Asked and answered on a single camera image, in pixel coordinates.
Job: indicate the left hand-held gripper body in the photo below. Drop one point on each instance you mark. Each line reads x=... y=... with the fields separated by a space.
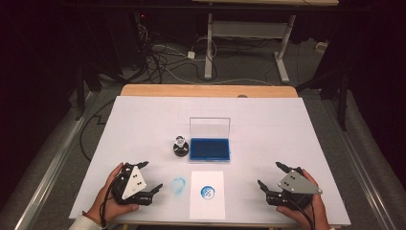
x=134 y=187

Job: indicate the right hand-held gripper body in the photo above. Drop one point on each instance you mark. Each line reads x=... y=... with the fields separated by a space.
x=298 y=185

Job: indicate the black stamp with clear knob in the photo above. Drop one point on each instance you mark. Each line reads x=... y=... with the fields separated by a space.
x=181 y=148

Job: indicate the white paper sheet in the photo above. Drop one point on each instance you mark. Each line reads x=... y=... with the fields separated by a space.
x=207 y=209

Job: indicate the blue ink pad clear case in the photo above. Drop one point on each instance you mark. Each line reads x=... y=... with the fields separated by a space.
x=209 y=149

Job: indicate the person's left hand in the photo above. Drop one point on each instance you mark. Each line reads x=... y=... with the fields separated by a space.
x=108 y=207

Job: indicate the person's right hand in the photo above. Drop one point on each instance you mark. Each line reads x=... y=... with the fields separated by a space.
x=314 y=217

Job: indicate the white power adapter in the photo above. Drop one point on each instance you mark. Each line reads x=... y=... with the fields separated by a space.
x=191 y=55

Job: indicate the aluminium rail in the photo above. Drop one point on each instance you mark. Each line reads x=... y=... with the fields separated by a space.
x=51 y=172
x=367 y=172

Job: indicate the white desk with metal frame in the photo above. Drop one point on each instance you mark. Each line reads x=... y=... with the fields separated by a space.
x=249 y=29

